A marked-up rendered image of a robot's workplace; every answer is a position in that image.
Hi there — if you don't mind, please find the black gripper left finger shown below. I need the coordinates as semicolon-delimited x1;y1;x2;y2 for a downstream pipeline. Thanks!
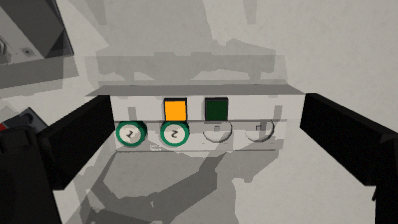
0;95;115;224

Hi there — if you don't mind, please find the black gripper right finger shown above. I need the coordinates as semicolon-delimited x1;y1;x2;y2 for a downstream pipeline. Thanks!
300;93;398;224

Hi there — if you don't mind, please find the grey button panel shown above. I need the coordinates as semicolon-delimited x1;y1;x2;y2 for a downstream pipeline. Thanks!
0;0;74;66

